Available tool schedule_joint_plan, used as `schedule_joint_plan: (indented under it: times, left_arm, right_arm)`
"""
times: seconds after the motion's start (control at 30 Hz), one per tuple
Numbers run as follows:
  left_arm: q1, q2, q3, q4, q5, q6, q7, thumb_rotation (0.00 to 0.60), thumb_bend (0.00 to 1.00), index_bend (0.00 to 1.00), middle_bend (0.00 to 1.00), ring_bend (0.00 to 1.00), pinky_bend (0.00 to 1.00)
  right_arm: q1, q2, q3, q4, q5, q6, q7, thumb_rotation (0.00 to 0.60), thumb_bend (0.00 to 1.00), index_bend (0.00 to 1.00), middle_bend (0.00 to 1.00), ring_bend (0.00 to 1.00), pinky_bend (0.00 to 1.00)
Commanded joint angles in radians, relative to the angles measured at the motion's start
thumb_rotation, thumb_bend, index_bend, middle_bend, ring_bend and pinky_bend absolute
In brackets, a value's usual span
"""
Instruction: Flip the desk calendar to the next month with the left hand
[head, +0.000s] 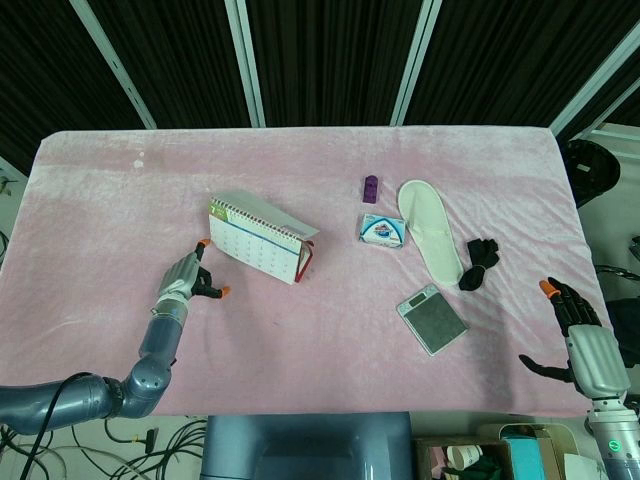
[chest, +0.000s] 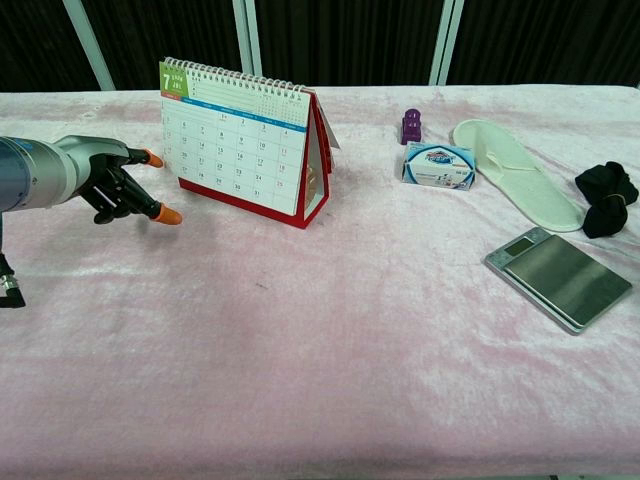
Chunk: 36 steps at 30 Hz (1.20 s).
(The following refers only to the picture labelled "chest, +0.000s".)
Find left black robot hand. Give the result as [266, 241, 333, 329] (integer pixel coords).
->
[53, 134, 184, 227]

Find red desk calendar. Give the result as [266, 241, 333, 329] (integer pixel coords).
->
[158, 56, 341, 231]

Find pink plush tablecloth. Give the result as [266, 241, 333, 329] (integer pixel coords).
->
[0, 85, 640, 475]

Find black curtain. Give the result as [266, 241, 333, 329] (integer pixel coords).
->
[0, 0, 640, 93]

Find purple plastic toy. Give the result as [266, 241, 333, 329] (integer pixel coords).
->
[399, 107, 424, 146]

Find blue white soap box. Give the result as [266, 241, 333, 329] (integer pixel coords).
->
[400, 141, 477, 191]

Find white disposable slipper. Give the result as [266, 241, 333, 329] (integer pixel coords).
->
[449, 118, 585, 234]

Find silver digital kitchen scale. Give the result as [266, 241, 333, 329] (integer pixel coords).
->
[483, 226, 634, 336]

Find black rolled socks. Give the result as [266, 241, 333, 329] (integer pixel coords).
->
[574, 160, 640, 240]

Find white slanted frame post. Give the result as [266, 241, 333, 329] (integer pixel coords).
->
[231, 0, 264, 79]
[62, 0, 117, 92]
[428, 0, 466, 86]

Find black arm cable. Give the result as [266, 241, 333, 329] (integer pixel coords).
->
[0, 212, 27, 310]

